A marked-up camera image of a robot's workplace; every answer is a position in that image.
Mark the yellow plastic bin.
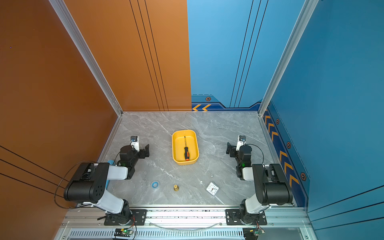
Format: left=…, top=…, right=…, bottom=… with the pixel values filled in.
left=172, top=130, right=200, bottom=166

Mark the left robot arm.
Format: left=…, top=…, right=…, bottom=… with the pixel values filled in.
left=64, top=145, right=150, bottom=226

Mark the right aluminium corner post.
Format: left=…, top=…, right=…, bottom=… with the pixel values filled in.
left=258, top=0, right=319, bottom=117

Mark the left green circuit board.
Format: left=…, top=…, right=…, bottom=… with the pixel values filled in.
left=114, top=228, right=135, bottom=240

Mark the aluminium front rail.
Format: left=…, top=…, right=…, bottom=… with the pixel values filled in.
left=55, top=205, right=317, bottom=240

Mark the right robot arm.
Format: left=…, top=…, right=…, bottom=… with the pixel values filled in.
left=226, top=143, right=294, bottom=225

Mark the aluminium corner post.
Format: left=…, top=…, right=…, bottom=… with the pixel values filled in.
left=258, top=0, right=319, bottom=117
left=49, top=0, right=123, bottom=117

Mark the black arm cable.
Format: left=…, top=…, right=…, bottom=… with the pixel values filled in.
left=248, top=143, right=265, bottom=164
left=53, top=160, right=98, bottom=209

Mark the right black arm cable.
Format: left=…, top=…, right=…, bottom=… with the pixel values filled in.
left=248, top=143, right=265, bottom=164

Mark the black orange screwdriver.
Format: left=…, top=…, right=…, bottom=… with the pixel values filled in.
left=184, top=136, right=190, bottom=161

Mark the left aluminium corner post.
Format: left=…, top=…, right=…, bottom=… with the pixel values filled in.
left=49, top=0, right=123, bottom=117

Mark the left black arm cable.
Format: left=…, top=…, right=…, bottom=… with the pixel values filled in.
left=53, top=160, right=98, bottom=209

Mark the small white square clock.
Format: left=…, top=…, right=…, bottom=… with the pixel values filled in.
left=206, top=182, right=220, bottom=196

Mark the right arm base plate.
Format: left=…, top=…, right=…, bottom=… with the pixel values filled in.
left=225, top=209, right=268, bottom=226

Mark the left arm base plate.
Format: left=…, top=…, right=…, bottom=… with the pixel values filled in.
left=104, top=209, right=147, bottom=228

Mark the right circuit board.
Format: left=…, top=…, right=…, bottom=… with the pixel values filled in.
left=243, top=228, right=265, bottom=240

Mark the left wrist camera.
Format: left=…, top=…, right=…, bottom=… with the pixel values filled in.
left=130, top=136, right=140, bottom=152

